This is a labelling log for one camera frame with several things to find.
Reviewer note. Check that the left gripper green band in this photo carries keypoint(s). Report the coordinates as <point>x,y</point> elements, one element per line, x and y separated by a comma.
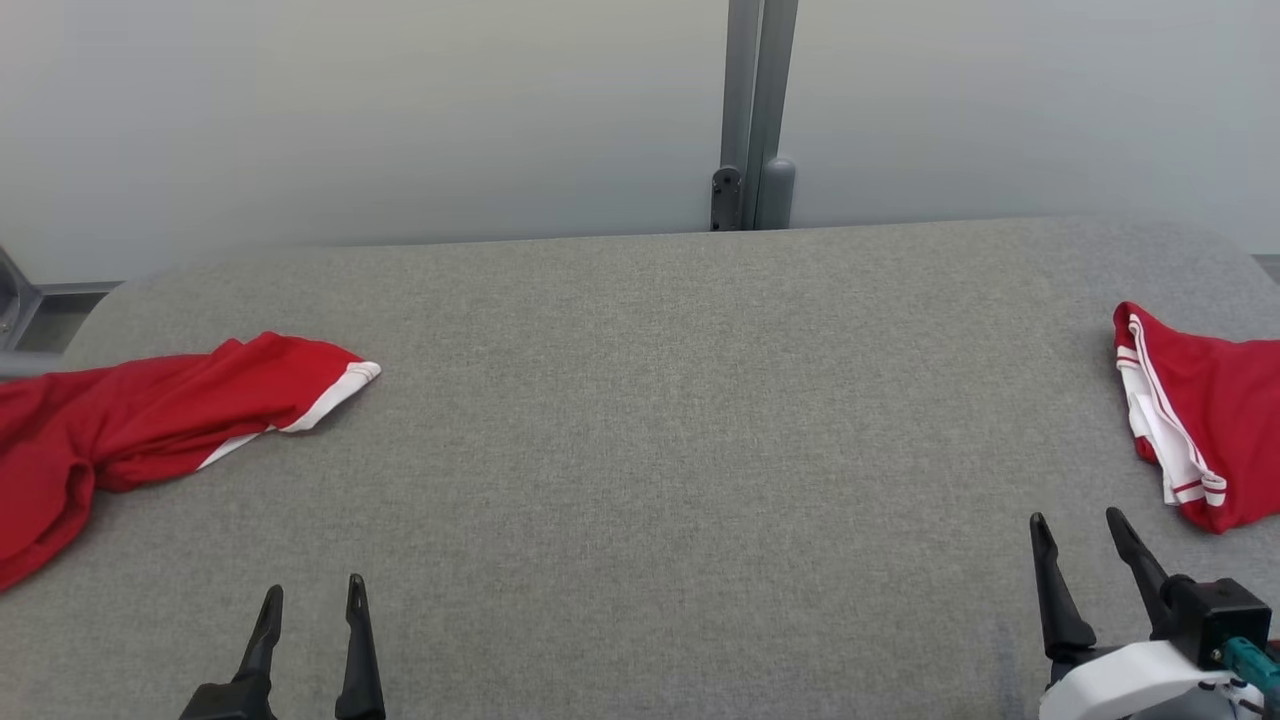
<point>230,705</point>

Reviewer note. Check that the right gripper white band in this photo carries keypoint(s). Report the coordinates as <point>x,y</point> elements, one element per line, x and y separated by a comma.
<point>1110,690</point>

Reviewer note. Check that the red basketball jersey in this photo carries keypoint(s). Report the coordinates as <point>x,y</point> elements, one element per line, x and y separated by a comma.
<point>1230,420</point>

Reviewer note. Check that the red shorts with white stripe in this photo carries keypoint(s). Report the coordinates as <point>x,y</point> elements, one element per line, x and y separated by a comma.
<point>150,410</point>

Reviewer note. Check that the grey wheeled metal stand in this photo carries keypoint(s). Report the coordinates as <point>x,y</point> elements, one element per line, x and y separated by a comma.
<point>12,300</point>

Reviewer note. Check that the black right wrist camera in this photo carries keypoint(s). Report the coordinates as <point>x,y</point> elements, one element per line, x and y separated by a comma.
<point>1215,615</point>

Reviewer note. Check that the grey metal partition post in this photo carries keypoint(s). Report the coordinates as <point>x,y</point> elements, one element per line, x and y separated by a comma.
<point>765,80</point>

